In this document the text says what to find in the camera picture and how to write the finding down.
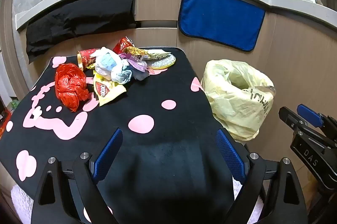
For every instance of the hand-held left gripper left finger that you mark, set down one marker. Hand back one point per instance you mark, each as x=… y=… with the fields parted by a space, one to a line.
x=109 y=152

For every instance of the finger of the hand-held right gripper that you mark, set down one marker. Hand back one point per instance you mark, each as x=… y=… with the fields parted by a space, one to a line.
x=310 y=114
x=291 y=119

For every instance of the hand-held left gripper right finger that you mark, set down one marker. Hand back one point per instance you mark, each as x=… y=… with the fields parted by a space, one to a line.
x=229 y=152

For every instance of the yellow plastic bin bag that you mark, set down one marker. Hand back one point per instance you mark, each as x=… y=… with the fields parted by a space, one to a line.
x=237 y=108

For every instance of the yellow snack wrapper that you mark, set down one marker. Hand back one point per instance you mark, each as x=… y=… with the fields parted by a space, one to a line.
x=105 y=92

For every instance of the light blue plastic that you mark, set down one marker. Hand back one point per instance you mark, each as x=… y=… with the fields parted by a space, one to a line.
x=121 y=75

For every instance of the red plastic bag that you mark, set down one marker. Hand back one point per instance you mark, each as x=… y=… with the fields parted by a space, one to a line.
x=69 y=84

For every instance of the dark grey cloth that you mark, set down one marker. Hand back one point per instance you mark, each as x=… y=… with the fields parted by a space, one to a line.
x=140 y=75

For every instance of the white blue bag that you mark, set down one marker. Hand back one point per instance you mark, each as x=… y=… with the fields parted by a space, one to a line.
x=106 y=63

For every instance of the purple printed packet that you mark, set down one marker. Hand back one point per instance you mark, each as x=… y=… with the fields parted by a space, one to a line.
x=137 y=62

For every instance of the red paper cup gold pattern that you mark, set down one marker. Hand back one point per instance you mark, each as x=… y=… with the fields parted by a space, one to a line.
x=87 y=56

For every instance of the round glitter pad yellow rim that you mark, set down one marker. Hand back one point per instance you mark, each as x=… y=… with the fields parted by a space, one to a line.
x=163 y=62

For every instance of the gold foil wrapper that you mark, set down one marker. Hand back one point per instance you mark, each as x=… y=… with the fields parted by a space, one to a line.
x=139 y=51

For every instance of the black cloth with pink print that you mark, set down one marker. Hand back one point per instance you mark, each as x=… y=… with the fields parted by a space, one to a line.
x=171 y=81

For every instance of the white fluffy blanket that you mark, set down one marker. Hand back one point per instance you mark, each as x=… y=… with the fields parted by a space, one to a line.
x=19 y=197

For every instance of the blue hanging towel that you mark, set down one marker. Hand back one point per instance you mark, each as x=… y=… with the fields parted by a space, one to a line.
x=218 y=18

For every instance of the black hanging cloth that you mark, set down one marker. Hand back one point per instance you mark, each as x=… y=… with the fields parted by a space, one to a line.
x=79 y=15

